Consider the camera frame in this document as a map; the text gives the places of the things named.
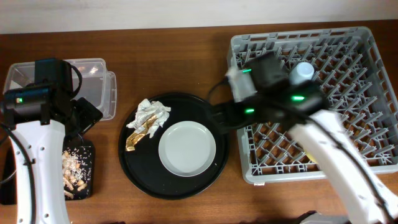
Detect light blue cup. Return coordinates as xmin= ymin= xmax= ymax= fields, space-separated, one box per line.
xmin=289 ymin=62 xmax=315 ymax=85

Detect gold foil wrapper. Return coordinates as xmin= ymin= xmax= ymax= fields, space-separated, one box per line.
xmin=125 ymin=115 xmax=157 ymax=152

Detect food scraps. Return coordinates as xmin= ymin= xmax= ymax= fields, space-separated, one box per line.
xmin=62 ymin=148 xmax=91 ymax=200

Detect white napkin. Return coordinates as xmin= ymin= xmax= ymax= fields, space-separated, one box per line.
xmin=126 ymin=99 xmax=172 ymax=138

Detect grey plate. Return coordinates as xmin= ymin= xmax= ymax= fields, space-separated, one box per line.
xmin=159 ymin=121 xmax=216 ymax=177

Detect yellow bowl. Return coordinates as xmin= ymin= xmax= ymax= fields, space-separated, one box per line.
xmin=305 ymin=152 xmax=317 ymax=164

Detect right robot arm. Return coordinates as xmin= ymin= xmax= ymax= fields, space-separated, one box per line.
xmin=210 ymin=53 xmax=397 ymax=223

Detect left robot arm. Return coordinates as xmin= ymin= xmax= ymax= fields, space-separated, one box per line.
xmin=1 ymin=58 xmax=103 ymax=223

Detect grey dishwasher rack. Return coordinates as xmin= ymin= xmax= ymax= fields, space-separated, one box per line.
xmin=228 ymin=27 xmax=397 ymax=185

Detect clear plastic bin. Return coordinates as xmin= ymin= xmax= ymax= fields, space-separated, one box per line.
xmin=3 ymin=58 xmax=117 ymax=121

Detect black rectangular tray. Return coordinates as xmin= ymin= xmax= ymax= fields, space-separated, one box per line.
xmin=1 ymin=140 xmax=95 ymax=205

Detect round black tray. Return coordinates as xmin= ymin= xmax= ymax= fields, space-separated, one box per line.
xmin=118 ymin=93 xmax=229 ymax=200

